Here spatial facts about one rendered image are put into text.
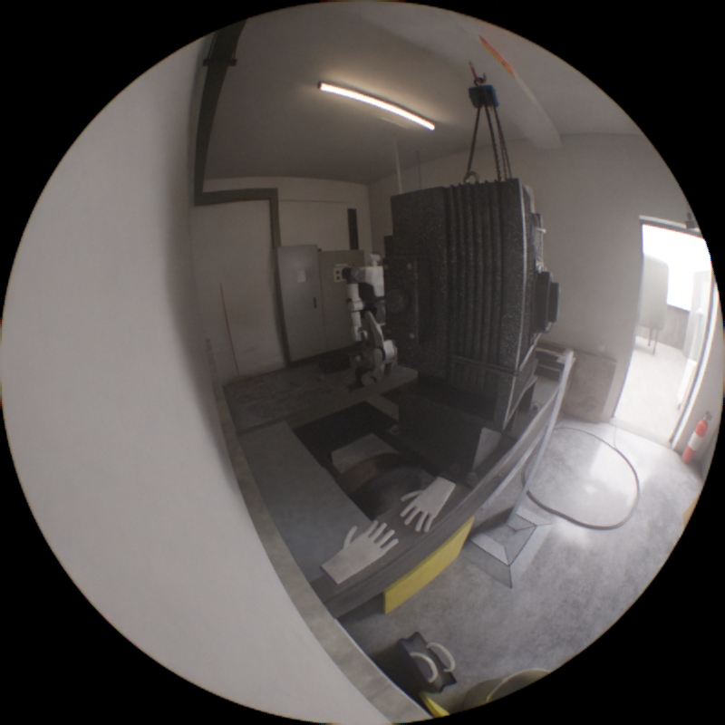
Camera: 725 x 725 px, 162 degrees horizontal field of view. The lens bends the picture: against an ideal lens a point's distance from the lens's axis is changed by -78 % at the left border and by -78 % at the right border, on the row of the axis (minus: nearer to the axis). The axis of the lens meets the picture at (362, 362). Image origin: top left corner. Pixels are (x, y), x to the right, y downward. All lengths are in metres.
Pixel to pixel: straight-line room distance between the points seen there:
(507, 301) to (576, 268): 2.12
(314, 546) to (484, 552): 1.01
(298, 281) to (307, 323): 0.61
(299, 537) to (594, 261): 2.91
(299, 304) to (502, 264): 3.16
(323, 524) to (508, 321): 0.79
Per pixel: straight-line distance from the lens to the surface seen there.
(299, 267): 3.62
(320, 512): 0.87
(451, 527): 1.12
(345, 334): 4.04
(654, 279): 7.03
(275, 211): 3.78
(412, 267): 0.75
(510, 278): 0.72
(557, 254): 2.87
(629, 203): 2.91
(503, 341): 0.77
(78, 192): 0.17
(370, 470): 1.03
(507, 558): 1.58
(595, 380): 2.83
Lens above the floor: 1.36
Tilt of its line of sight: 21 degrees down
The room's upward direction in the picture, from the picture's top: 4 degrees counter-clockwise
